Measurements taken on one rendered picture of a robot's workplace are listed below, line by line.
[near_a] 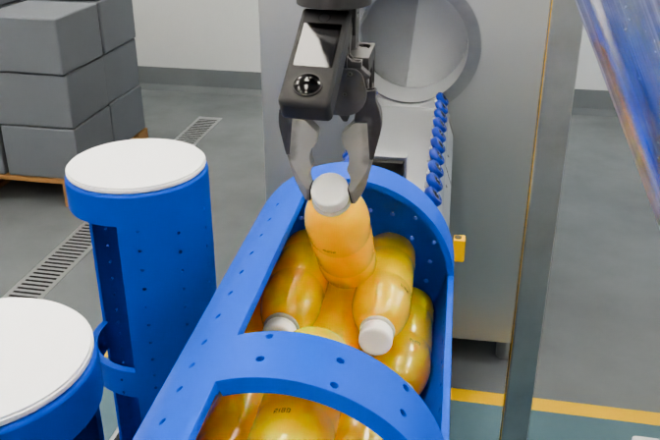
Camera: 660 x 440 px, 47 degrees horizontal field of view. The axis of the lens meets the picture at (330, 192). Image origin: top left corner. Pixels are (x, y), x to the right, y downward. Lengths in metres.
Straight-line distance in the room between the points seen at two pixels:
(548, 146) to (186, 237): 0.75
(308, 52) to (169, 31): 5.04
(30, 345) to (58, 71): 2.75
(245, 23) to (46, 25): 2.11
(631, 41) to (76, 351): 0.89
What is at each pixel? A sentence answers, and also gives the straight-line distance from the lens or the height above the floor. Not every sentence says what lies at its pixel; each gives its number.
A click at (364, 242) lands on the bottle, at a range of 0.85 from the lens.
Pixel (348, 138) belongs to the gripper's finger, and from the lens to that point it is 0.75.
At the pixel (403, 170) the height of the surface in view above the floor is 1.06.
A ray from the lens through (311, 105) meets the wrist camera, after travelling 0.65.
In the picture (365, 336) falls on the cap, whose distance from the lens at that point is 0.88.
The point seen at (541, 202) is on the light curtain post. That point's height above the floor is 0.95.
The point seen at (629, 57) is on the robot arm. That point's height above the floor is 1.56.
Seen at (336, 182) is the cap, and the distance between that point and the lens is 0.78.
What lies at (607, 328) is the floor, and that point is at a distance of 3.04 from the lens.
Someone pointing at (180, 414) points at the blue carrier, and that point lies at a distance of 0.63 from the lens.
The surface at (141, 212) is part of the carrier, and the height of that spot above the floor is 0.99.
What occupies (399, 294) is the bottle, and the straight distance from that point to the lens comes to 0.92.
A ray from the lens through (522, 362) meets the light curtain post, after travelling 1.85.
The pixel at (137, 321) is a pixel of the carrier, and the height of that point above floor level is 0.75.
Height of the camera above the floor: 1.62
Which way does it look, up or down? 24 degrees down
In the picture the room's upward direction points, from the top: straight up
